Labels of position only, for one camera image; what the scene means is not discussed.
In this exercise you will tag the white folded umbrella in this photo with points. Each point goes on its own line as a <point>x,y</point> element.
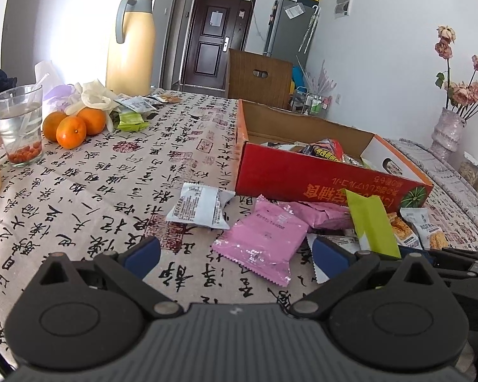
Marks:
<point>308,28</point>

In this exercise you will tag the orange white cracker packet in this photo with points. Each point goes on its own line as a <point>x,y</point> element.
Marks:
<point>401,232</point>
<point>430,230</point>

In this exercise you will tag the yellow thermos jug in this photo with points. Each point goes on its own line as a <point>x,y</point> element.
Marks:
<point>129,47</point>

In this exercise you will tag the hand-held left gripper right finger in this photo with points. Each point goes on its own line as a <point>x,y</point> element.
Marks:
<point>330,256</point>

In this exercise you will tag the grey patterned cloth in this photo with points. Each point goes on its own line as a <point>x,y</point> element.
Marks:
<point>454,199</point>

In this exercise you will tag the white plastic bags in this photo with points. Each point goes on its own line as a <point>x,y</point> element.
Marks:
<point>95,97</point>

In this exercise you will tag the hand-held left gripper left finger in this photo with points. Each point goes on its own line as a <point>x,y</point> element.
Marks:
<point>143,254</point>

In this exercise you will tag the red cardboard box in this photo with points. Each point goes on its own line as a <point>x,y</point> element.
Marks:
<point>310,183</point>

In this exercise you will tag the grey refrigerator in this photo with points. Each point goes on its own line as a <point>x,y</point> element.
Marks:
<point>286,36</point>

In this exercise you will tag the white plastic bag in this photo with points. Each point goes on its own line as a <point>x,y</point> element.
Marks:
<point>53,83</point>

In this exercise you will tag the wall electrical panel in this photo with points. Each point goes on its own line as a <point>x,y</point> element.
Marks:
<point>342,3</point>

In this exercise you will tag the dark brown door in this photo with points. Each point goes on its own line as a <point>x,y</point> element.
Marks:
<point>215,36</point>

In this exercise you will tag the small brown sachet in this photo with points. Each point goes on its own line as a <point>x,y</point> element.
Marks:
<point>165,98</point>

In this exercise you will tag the pink snack packet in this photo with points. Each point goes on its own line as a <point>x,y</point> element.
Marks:
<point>322,217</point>
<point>259,238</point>

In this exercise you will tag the small white sachets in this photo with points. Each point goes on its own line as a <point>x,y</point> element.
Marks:
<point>135,104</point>

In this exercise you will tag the red orange snack packet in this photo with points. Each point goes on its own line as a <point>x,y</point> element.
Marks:
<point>324,151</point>

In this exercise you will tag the glass jar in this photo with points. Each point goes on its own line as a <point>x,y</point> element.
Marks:
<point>472,171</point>

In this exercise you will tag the long green snack packet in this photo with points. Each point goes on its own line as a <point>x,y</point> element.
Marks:
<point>372,227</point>

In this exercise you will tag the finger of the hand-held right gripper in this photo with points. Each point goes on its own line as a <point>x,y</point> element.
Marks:
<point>462,256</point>
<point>470,284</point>

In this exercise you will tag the small green packet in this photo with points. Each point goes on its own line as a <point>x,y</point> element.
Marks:
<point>131,121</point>

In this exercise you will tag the pale textured vase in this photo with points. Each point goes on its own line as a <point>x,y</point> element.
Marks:
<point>448,135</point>

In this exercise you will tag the dried pink roses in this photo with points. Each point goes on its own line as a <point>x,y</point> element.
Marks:
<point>466,91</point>

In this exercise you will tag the white snack packet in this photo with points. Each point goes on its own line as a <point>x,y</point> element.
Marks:
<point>334,242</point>
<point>201,207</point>

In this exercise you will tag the orange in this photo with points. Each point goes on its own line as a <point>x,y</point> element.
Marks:
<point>71,133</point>
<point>52,127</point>
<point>92,121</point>

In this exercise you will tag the white dried grass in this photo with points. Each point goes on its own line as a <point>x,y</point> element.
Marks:
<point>320,79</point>

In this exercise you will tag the clear glass cup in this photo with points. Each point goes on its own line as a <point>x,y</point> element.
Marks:
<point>18,127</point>

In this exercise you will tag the wall outlet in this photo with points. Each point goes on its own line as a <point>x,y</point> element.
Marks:
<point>339,100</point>

